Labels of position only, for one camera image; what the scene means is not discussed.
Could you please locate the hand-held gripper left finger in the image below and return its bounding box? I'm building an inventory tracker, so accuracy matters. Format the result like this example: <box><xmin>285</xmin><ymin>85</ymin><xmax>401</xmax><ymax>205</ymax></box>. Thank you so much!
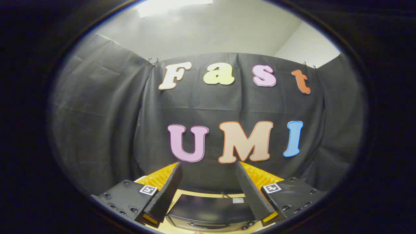
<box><xmin>90</xmin><ymin>162</ymin><xmax>183</xmax><ymax>228</ymax></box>

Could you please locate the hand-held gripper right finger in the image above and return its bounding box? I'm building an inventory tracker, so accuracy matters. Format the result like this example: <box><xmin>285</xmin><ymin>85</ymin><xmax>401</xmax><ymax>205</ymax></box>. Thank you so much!
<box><xmin>235</xmin><ymin>161</ymin><xmax>327</xmax><ymax>228</ymax></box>

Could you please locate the black toaster oven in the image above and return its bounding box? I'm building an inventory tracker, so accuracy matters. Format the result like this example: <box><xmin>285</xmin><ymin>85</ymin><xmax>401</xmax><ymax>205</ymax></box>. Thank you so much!
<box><xmin>165</xmin><ymin>193</ymin><xmax>258</xmax><ymax>232</ymax></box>

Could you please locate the black backdrop cloth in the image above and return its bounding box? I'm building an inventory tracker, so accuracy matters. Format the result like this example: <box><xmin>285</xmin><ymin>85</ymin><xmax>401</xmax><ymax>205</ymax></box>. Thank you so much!
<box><xmin>49</xmin><ymin>32</ymin><xmax>366</xmax><ymax>202</ymax></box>

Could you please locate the ceiling light panel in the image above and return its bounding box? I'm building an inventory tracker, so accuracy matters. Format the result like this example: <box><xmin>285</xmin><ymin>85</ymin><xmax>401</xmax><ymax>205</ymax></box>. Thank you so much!
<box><xmin>136</xmin><ymin>0</ymin><xmax>214</xmax><ymax>19</ymax></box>

